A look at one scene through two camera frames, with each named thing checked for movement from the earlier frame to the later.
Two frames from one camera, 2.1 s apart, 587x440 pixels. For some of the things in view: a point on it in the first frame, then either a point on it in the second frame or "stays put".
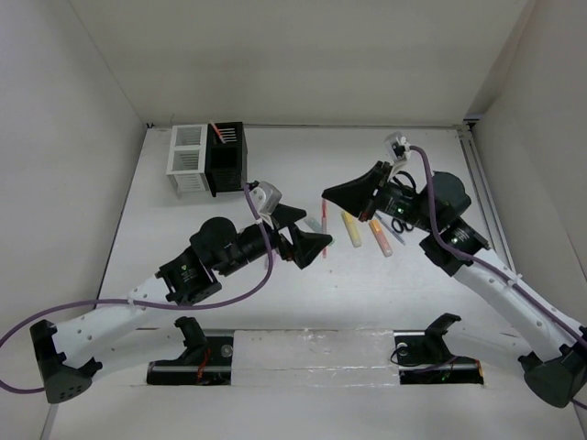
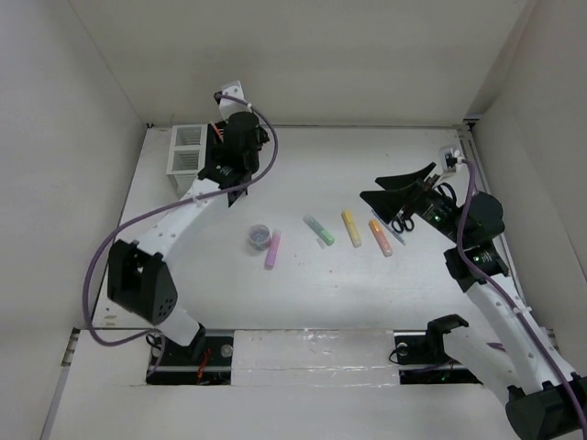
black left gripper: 305,245 → 260,138
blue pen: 390,226 stays put
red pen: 217,132 stays put
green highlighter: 315,225 stays put
